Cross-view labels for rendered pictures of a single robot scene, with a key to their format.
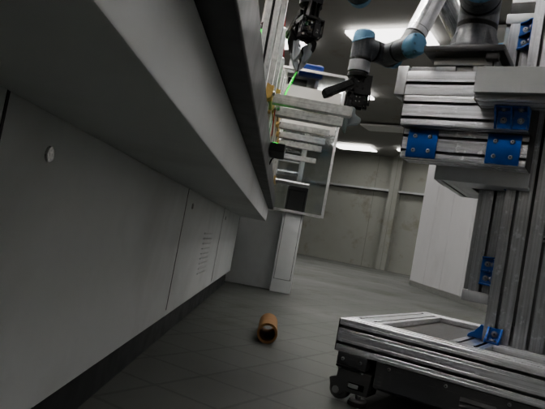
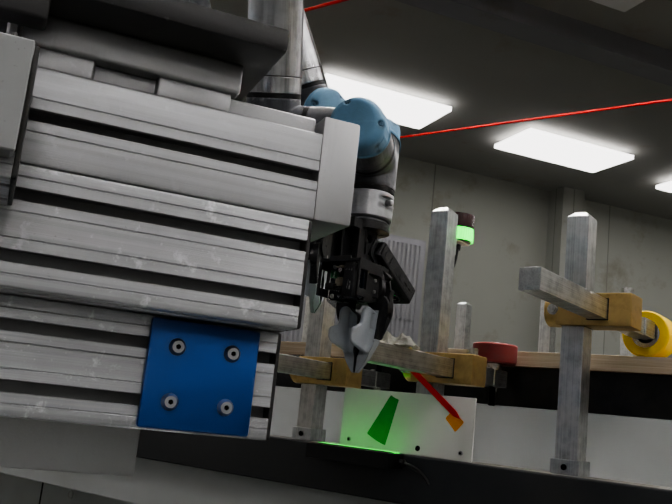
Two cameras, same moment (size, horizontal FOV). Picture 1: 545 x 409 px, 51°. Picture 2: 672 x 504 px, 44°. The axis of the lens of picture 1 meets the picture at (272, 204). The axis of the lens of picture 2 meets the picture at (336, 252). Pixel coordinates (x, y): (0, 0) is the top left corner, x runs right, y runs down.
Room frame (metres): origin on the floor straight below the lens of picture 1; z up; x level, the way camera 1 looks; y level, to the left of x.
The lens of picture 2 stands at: (2.65, -1.17, 0.75)
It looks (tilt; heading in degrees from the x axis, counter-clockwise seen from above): 11 degrees up; 127
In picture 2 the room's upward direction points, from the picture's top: 6 degrees clockwise
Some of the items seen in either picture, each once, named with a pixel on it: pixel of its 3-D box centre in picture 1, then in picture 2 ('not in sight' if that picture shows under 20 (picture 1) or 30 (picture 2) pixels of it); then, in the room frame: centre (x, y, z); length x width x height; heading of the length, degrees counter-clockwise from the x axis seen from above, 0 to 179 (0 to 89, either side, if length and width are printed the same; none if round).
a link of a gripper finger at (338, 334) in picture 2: (352, 120); (342, 337); (1.96, -0.22, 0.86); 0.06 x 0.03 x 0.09; 89
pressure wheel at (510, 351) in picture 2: not in sight; (493, 373); (1.98, 0.22, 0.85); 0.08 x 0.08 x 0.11
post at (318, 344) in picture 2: (271, 59); (322, 314); (1.69, 0.08, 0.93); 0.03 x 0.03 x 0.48; 89
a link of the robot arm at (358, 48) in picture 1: (362, 46); (372, 158); (1.98, -0.21, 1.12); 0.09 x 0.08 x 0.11; 116
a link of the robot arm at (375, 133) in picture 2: (388, 53); (350, 135); (2.00, -0.31, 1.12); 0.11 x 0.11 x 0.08; 26
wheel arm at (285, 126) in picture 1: (277, 124); not in sight; (2.73, 0.04, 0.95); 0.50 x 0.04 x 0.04; 89
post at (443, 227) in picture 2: (269, 95); (433, 344); (1.94, 0.08, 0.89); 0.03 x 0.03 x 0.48; 89
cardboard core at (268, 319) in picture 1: (268, 327); not in sight; (2.43, -0.07, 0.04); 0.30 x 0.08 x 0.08; 179
